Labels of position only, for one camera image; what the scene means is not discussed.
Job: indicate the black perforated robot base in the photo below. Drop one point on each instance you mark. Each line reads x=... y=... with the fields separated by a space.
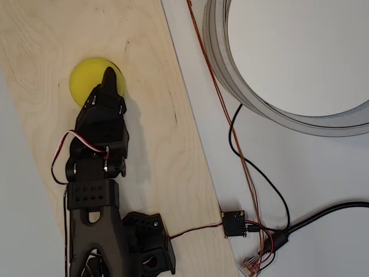
x=150 y=233

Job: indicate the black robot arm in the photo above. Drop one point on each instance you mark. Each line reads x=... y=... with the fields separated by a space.
x=89 y=196

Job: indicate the small black controller board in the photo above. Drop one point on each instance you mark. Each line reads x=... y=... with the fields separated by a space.
x=233 y=223

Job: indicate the yellow round sponge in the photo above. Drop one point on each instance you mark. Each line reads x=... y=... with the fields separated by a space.
x=83 y=78

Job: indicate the light plywood board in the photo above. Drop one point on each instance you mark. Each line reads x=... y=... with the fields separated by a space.
x=34 y=43

